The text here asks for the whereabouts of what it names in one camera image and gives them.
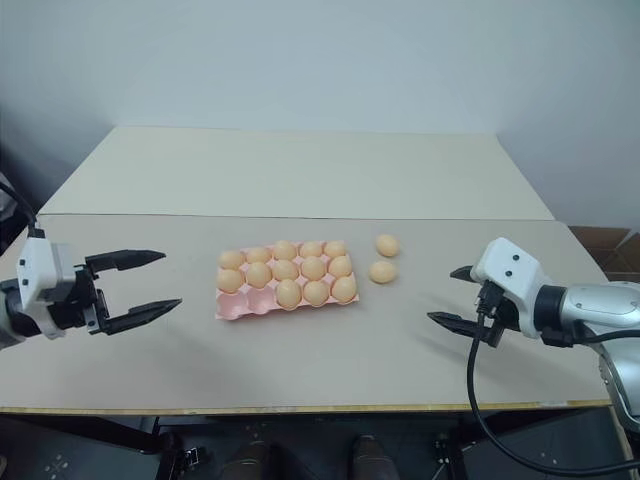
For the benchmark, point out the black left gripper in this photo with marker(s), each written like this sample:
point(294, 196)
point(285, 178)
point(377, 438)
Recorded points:
point(85, 300)

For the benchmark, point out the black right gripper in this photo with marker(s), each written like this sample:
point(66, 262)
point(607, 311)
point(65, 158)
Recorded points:
point(505, 315)

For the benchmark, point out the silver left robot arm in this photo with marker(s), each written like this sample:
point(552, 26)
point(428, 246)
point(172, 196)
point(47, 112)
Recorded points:
point(7, 320)

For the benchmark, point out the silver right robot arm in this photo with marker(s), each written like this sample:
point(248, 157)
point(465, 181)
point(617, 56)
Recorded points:
point(592, 305)

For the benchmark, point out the beige egg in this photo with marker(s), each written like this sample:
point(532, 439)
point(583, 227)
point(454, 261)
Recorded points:
point(289, 293)
point(284, 249)
point(316, 292)
point(388, 245)
point(313, 267)
point(344, 289)
point(383, 272)
point(335, 248)
point(285, 269)
point(258, 274)
point(311, 249)
point(232, 258)
point(230, 280)
point(258, 254)
point(340, 266)

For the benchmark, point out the pink egg tray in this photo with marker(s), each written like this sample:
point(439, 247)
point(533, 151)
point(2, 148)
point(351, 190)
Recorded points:
point(237, 305)

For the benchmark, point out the brown cardboard box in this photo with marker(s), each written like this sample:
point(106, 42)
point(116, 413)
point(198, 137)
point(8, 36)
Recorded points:
point(607, 250)

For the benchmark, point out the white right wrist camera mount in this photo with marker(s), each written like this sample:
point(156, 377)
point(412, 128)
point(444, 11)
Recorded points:
point(510, 272)

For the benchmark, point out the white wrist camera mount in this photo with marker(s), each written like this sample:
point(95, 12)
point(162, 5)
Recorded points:
point(510, 272)
point(36, 265)

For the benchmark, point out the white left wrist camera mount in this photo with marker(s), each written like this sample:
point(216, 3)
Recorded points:
point(36, 265)

